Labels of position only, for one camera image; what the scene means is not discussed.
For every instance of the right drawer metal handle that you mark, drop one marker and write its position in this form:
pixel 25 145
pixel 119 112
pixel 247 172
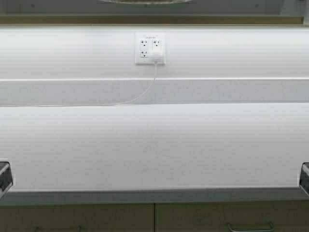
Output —
pixel 268 227

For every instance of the white wall outlet plate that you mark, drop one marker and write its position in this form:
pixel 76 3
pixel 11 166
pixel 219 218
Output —
pixel 144 43

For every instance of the left lower drawer front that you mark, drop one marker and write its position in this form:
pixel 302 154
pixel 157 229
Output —
pixel 78 218

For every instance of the grey pot with black handles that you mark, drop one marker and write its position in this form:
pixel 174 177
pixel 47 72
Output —
pixel 147 1

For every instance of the right lower drawer front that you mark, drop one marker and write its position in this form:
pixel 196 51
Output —
pixel 287 216

